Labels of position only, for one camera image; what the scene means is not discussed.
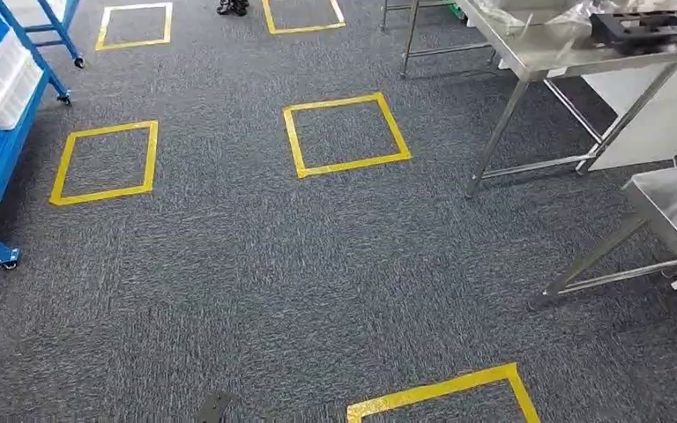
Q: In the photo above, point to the black plastic slotted tray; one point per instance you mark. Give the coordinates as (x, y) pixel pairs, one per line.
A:
(654, 32)

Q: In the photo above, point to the clear plastic bag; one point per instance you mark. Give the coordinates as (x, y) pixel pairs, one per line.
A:
(575, 10)
(505, 16)

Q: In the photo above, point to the blue metal shelf cart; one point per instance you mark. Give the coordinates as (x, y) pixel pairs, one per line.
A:
(40, 61)
(0, 175)

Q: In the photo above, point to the white cabinet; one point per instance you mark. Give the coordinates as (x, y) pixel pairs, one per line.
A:
(654, 128)

